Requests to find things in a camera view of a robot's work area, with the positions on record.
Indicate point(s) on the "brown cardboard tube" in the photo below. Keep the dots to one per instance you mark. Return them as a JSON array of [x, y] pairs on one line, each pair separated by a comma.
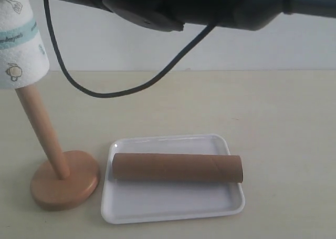
[[177, 167]]

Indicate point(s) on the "printed white paper towel roll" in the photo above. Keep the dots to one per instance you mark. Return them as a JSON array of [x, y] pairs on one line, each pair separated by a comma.
[[24, 60]]

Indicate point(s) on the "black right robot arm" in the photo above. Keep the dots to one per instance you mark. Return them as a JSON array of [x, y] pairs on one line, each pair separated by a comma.
[[172, 15]]

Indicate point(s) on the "wooden paper towel holder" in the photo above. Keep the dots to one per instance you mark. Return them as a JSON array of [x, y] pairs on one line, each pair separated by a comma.
[[66, 179]]

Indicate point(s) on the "white plastic tray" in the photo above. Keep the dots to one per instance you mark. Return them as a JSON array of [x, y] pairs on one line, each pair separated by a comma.
[[130, 202]]

